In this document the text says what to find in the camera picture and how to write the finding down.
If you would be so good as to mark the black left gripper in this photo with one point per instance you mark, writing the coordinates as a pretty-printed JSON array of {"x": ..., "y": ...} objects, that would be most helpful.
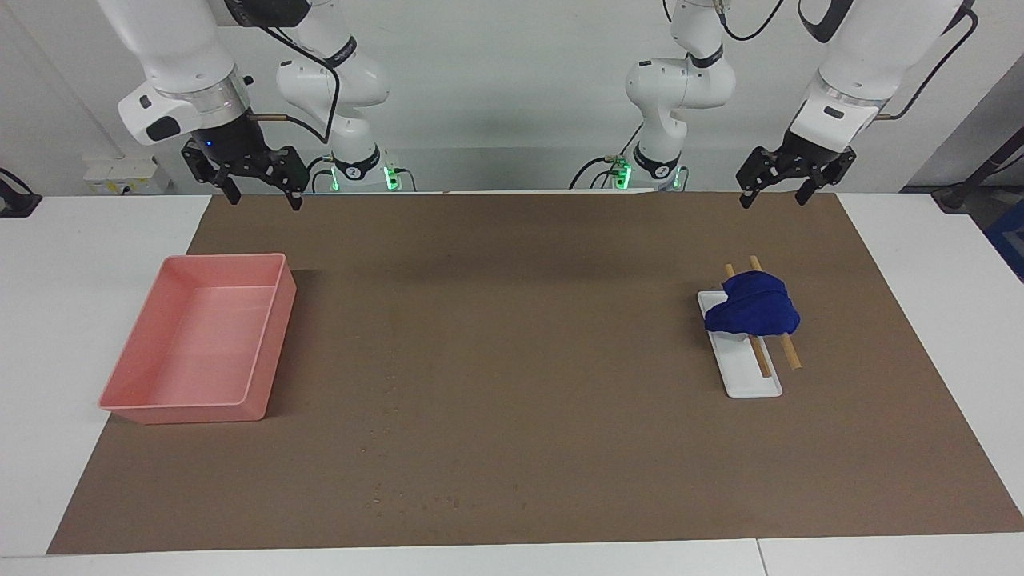
[{"x": 812, "y": 154}]

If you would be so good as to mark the black clamp mount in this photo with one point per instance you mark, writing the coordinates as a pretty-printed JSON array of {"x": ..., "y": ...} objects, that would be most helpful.
[{"x": 16, "y": 200}]

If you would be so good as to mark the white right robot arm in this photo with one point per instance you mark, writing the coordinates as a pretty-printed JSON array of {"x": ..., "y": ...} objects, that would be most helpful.
[{"x": 176, "y": 48}]

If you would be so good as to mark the blue towel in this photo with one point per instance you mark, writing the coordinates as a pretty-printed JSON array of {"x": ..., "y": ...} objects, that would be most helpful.
[{"x": 756, "y": 308}]

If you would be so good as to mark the pink plastic bin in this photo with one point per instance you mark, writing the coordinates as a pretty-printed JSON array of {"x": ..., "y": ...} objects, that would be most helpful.
[{"x": 200, "y": 344}]

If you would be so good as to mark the white power strip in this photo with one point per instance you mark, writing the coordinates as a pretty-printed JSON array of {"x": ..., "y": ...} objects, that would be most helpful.
[{"x": 120, "y": 176}]

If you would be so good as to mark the black stand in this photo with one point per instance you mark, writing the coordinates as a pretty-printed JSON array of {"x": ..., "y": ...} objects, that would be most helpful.
[{"x": 980, "y": 174}]

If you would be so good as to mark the white rack with wooden bars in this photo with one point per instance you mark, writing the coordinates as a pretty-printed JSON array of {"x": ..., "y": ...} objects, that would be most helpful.
[{"x": 748, "y": 376}]

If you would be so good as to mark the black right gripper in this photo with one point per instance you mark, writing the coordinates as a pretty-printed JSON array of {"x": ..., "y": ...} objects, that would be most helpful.
[{"x": 240, "y": 144}]

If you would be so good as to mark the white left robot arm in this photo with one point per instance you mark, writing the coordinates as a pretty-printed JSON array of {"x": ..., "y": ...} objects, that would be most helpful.
[{"x": 872, "y": 56}]

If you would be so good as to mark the brown table mat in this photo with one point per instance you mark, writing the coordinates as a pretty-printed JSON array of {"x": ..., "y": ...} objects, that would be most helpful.
[{"x": 520, "y": 360}]

